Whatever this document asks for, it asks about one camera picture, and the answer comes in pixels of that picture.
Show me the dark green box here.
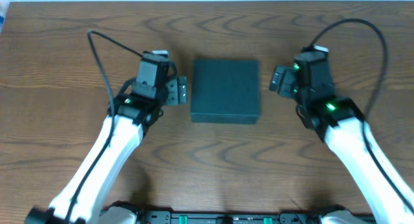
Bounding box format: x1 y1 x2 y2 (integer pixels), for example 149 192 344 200
190 59 260 124

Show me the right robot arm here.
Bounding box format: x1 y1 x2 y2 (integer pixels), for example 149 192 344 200
269 50 413 223

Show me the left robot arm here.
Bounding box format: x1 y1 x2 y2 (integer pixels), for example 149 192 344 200
25 50 186 223

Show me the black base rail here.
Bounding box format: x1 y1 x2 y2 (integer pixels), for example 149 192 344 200
100 201 378 224

